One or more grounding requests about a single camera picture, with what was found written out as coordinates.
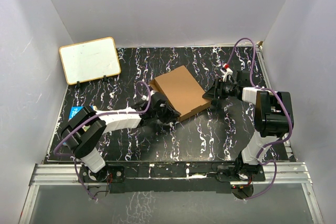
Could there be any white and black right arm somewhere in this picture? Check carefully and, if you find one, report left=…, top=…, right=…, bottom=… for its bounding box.
left=203, top=69, right=293, bottom=182

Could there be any small orange-framed whiteboard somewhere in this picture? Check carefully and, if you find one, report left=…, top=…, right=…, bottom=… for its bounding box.
left=59, top=37, right=121, bottom=85

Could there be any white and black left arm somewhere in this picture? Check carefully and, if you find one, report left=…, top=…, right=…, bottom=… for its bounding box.
left=61, top=91, right=181, bottom=182

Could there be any blue treehouse book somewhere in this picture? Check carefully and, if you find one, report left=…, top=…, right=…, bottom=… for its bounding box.
left=68, top=105, right=96, bottom=121

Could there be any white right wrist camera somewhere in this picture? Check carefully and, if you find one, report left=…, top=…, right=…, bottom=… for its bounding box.
left=220, top=63, right=233, bottom=82

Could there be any brown cardboard box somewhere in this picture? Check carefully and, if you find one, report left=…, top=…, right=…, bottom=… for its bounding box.
left=149, top=66, right=211, bottom=122

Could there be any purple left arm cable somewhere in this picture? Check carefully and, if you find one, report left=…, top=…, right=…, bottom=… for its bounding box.
left=54, top=81, right=152, bottom=204

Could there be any black mounting base bracket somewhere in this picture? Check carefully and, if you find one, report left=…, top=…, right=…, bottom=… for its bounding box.
left=75, top=161, right=266, bottom=199

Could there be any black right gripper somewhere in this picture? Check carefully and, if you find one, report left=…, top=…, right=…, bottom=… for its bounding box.
left=203, top=78, right=239, bottom=100

